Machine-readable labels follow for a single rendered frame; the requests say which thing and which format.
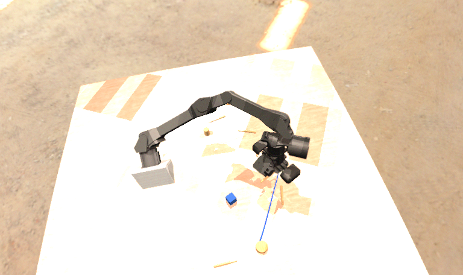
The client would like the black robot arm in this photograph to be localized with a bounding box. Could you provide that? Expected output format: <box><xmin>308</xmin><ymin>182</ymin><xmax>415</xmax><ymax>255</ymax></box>
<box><xmin>133</xmin><ymin>90</ymin><xmax>310</xmax><ymax>177</ymax></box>

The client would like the round wooden button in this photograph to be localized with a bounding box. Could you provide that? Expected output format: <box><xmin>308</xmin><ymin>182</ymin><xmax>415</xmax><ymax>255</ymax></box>
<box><xmin>256</xmin><ymin>240</ymin><xmax>268</xmax><ymax>253</ymax></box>

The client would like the blue block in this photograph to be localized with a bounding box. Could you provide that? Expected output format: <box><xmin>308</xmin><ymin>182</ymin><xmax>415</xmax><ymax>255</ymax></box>
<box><xmin>225</xmin><ymin>192</ymin><xmax>237</xmax><ymax>205</ymax></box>

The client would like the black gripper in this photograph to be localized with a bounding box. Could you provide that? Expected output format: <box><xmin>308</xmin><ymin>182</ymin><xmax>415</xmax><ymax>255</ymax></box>
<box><xmin>252</xmin><ymin>140</ymin><xmax>301</xmax><ymax>184</ymax></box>

